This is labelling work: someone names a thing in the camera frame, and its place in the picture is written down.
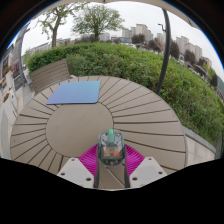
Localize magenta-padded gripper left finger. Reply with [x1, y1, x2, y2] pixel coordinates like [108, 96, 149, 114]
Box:
[56, 143, 101, 190]

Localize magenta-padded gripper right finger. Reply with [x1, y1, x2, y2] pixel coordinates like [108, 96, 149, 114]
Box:
[123, 143, 168, 190]

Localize transparent computer mouse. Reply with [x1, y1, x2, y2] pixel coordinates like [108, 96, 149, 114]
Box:
[97, 128, 127, 168]

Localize blue mouse pad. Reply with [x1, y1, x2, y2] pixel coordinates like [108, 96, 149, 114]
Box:
[45, 80, 102, 106]

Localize white flower planter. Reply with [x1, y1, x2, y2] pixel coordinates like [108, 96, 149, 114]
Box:
[0, 93, 18, 128]

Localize slatted wooden chair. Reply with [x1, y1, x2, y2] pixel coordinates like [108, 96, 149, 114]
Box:
[29, 58, 79, 95]

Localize green hedge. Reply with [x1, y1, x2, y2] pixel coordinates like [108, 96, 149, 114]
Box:
[26, 41, 224, 146]

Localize tall sign pillar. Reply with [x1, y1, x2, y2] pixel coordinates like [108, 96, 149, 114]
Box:
[11, 26, 32, 92]

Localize sparse-leaved tree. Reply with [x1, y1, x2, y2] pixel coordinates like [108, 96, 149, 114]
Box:
[36, 3, 84, 49]

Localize high-rise buildings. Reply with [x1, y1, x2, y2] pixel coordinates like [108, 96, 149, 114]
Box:
[28, 23, 213, 68]

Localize leafy round tree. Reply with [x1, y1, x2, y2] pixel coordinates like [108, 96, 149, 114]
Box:
[71, 3, 125, 43]

